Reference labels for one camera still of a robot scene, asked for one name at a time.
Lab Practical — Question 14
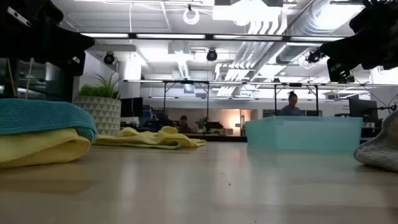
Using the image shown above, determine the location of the black aluminium table frame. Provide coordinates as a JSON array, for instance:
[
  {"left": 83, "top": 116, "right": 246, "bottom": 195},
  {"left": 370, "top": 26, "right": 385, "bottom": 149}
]
[{"left": 183, "top": 133, "right": 374, "bottom": 144}]

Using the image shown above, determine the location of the green succulent plant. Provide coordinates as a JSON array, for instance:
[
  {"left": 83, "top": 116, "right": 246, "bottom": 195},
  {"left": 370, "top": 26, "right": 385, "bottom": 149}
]
[{"left": 77, "top": 72, "right": 125, "bottom": 100}]

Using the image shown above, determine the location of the black background workstation frame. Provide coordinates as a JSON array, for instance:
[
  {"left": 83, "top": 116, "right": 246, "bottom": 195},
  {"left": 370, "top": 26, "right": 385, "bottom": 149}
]
[
  {"left": 273, "top": 82, "right": 320, "bottom": 116},
  {"left": 162, "top": 80, "right": 210, "bottom": 125}
]

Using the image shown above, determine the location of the black overhead light bar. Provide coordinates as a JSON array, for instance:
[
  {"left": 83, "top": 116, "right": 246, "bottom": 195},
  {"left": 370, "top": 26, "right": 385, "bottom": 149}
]
[{"left": 80, "top": 32, "right": 346, "bottom": 42}]

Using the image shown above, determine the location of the teal microfiber towel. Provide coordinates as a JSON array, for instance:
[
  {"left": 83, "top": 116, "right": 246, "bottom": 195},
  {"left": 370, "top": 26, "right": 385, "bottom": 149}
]
[{"left": 0, "top": 98, "right": 98, "bottom": 142}]

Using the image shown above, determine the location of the yellow microfiber towel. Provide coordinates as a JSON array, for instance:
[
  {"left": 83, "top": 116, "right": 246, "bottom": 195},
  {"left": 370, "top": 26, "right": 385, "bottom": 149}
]
[
  {"left": 92, "top": 126, "right": 208, "bottom": 150},
  {"left": 0, "top": 128, "right": 91, "bottom": 169}
]

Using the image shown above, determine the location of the white coiled ceiling cable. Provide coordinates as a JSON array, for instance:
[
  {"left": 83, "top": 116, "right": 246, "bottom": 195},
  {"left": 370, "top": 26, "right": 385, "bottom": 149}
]
[{"left": 182, "top": 7, "right": 200, "bottom": 26}]

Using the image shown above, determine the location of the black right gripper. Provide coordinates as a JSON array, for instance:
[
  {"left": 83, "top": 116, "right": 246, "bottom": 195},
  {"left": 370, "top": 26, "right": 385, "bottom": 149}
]
[{"left": 320, "top": 0, "right": 398, "bottom": 83}]

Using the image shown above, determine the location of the black background robot equipment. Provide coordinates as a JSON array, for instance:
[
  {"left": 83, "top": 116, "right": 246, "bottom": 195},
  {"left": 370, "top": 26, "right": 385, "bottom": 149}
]
[{"left": 195, "top": 117, "right": 224, "bottom": 135}]

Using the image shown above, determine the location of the yellow hanging cord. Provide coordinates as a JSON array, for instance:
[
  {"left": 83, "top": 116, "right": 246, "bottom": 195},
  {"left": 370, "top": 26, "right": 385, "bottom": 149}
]
[
  {"left": 7, "top": 58, "right": 16, "bottom": 98},
  {"left": 26, "top": 57, "right": 34, "bottom": 91}
]

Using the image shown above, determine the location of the person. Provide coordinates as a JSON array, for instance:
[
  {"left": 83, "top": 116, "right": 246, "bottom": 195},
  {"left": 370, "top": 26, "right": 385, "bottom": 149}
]
[
  {"left": 280, "top": 91, "right": 302, "bottom": 117},
  {"left": 177, "top": 114, "right": 194, "bottom": 134}
]

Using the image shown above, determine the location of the grey waffle weave towel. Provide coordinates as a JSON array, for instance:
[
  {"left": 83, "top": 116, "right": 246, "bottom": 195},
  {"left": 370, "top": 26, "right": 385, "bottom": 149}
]
[{"left": 353, "top": 109, "right": 398, "bottom": 172}]

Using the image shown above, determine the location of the white triangle-patterned plant pot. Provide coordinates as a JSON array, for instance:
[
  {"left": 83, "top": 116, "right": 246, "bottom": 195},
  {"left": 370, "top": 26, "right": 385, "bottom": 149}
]
[{"left": 73, "top": 95, "right": 122, "bottom": 137}]

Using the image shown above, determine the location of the black computer monitor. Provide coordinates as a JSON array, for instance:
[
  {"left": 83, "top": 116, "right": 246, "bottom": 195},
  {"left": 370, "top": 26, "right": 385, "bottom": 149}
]
[
  {"left": 348, "top": 98, "right": 379, "bottom": 123},
  {"left": 120, "top": 96, "right": 144, "bottom": 118}
]

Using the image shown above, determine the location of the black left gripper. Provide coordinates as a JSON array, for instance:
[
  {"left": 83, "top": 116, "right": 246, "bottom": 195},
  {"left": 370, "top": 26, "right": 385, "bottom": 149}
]
[{"left": 0, "top": 0, "right": 96, "bottom": 77}]

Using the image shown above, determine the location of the silver ventilation duct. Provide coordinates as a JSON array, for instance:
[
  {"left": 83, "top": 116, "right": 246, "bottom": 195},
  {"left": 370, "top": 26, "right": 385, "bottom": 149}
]
[{"left": 275, "top": 0, "right": 364, "bottom": 65}]

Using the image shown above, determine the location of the translucent teal plastic bin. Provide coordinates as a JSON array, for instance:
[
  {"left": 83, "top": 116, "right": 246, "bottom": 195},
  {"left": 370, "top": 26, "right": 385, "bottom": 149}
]
[{"left": 244, "top": 116, "right": 364, "bottom": 152}]

